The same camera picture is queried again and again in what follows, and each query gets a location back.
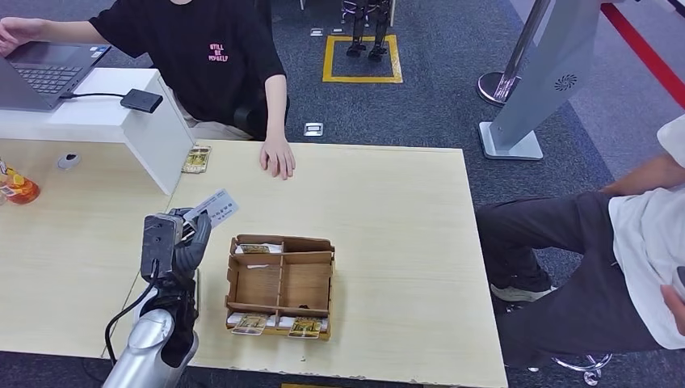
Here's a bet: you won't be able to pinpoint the person's right hand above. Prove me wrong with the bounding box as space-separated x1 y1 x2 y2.
0 17 47 57

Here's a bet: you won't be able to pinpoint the orange drink bottle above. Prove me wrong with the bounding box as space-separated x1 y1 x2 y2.
0 156 41 205

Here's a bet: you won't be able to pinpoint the black humanoid robot legs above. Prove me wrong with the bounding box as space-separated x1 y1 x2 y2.
345 0 392 62

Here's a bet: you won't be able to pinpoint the white ID card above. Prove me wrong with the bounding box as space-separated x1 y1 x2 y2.
183 188 240 230

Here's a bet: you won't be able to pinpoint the stack of yellow key cards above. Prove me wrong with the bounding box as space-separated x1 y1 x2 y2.
182 144 213 174

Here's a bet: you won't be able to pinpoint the white shoe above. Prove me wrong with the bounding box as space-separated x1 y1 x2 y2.
490 284 557 304

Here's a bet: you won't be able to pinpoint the person's left hand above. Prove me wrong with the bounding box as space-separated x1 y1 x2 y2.
259 137 296 180
661 284 685 337

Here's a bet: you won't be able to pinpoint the grey laptop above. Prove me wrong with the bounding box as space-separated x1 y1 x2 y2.
0 42 111 112

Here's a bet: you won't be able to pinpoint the yellow floor tape square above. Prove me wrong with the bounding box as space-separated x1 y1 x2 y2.
321 34 404 85

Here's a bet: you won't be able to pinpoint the white desk riser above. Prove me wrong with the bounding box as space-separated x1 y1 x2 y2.
0 66 195 196

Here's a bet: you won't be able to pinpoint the black adapter box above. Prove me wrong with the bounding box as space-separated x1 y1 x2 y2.
120 88 164 114

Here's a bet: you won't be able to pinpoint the person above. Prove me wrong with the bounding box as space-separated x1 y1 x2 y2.
0 0 296 180
475 113 685 370

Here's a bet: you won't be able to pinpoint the chrome chair base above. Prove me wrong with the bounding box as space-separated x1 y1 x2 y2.
527 353 614 388

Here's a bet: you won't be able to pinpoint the grey kiosk stand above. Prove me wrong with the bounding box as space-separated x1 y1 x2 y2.
478 0 608 162

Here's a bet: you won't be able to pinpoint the chrome stanchion post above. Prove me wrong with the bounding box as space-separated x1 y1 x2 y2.
477 0 555 108

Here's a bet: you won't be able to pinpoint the black office chair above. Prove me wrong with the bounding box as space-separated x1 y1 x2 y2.
233 93 292 141

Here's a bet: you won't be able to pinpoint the wooden compartment box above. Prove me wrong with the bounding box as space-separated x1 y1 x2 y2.
225 234 337 342

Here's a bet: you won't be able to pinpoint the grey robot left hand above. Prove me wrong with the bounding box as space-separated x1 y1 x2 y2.
168 207 213 280

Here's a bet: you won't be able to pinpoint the black adapter cable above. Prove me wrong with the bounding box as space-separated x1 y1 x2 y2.
60 91 127 101

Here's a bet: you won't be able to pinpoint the white paper card sleeve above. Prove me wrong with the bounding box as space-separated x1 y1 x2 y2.
234 242 284 255
278 315 329 329
227 313 279 327

